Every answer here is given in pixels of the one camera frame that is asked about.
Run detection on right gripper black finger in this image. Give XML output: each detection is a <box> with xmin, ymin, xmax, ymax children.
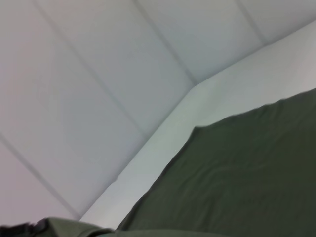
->
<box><xmin>0</xmin><ymin>219</ymin><xmax>48</xmax><ymax>237</ymax></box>

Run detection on dark green FREE t-shirt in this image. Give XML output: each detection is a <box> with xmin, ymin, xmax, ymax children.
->
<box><xmin>40</xmin><ymin>87</ymin><xmax>316</xmax><ymax>237</ymax></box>

